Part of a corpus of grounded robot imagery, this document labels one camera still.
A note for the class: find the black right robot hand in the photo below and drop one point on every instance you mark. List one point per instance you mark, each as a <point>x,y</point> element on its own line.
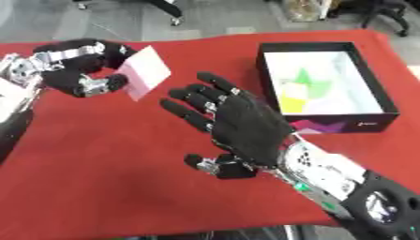
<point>246,125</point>

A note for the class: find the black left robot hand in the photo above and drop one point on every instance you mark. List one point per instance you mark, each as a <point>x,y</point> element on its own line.
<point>68,78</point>

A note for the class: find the pink and white block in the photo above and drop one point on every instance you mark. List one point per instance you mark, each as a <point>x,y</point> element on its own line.
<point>143,72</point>

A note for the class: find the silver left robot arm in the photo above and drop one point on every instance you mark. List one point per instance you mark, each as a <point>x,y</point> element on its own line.
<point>19,93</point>

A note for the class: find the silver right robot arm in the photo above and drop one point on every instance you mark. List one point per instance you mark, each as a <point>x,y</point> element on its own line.
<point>350,187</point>

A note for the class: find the black box with white inside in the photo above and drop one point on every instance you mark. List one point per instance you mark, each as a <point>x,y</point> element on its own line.
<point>328,87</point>

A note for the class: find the yellow block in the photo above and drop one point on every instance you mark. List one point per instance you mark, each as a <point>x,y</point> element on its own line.
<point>294,104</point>

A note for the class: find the green star-shaped block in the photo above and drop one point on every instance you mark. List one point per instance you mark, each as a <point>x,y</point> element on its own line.
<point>309,80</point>

